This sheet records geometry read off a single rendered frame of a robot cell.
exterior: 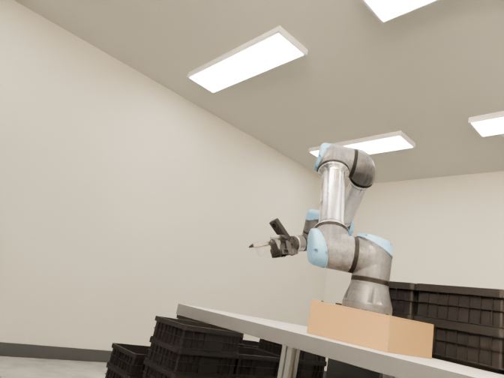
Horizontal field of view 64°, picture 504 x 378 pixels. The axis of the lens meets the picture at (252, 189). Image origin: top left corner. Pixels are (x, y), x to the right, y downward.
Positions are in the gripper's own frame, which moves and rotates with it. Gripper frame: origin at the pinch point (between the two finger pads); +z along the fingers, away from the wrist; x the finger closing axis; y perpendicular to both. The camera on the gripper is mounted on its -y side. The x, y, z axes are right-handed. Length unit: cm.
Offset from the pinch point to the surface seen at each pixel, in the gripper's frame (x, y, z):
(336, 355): -54, 43, 28
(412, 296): -46, 34, -25
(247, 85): 120, -187, -129
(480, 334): -68, 48, -19
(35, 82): 194, -197, 44
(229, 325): -14.1, 30.8, 31.3
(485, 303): -71, 40, -22
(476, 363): -65, 55, -17
